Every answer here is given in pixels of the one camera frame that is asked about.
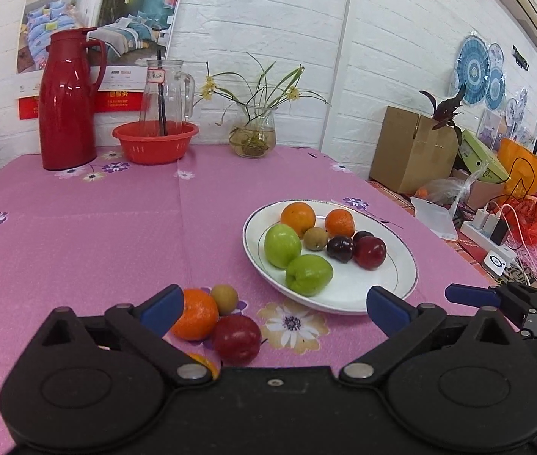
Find orange paper bag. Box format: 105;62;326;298
498;139;537;199

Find glass vase with plant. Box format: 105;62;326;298
195;55;329;159

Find red thermos jug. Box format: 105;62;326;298
38;28;107;171

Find green apple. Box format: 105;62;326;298
285;255;333;297
264;224;301;270

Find blue white wall plates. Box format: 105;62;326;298
449;34;534;147

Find white ceramic plate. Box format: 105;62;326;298
242;200;418;315

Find white power strip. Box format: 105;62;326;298
460;207;517;276

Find textured mandarin orange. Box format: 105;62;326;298
324;209;356;237

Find brown cardboard box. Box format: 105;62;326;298
369;106;459;195

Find clear glass pitcher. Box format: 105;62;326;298
139;59;195;137

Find white plastic bag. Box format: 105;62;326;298
410;173;479;242

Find red plum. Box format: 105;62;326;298
212;314;262;366
353;236;387;270

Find small brown longan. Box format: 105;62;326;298
210;284;239;315

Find pink floral tablecloth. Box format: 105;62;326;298
0;145;488;454

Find red plastic basket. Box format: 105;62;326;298
112;121;199;165

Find dark purple leaf plant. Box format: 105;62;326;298
420;84;466;144

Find mandarin orange on table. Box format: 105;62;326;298
170;289;219;342

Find bedding poster calendar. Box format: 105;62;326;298
17;0;180;119

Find green box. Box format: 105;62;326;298
459;129;509;183

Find plaid cloth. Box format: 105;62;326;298
369;181;537;286

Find dark cherry plum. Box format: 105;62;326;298
326;235;355;263

